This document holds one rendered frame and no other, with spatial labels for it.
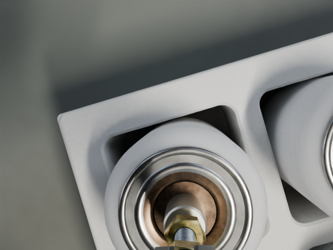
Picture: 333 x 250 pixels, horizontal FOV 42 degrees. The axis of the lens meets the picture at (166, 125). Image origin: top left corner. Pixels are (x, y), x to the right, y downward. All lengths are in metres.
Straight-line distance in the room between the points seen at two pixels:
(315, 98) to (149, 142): 0.10
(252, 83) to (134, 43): 0.22
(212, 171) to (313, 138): 0.06
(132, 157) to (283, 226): 0.14
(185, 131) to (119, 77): 0.26
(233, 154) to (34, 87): 0.32
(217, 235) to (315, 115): 0.09
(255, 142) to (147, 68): 0.21
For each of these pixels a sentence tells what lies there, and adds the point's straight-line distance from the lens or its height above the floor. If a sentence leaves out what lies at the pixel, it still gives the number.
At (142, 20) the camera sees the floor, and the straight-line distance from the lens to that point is 0.51.
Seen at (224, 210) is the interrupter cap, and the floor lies 0.25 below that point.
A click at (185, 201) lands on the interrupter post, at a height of 0.27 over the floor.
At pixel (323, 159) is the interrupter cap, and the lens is 0.25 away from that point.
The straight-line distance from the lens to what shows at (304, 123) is 0.26.
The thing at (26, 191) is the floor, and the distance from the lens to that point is 0.54.
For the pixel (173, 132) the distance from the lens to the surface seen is 0.25.
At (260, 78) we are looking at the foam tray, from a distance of 0.32.
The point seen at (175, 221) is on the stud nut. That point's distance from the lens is 0.20.
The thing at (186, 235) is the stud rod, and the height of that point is 0.31.
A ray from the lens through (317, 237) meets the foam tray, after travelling 0.34.
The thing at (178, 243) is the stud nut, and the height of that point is 0.33.
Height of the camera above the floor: 0.49
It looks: 86 degrees down
